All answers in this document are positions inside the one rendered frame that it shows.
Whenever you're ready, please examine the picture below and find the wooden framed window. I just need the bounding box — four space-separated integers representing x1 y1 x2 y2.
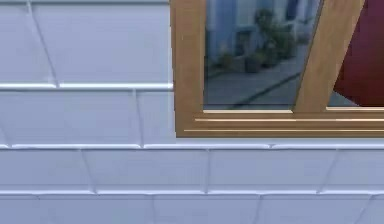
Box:
169 0 384 139

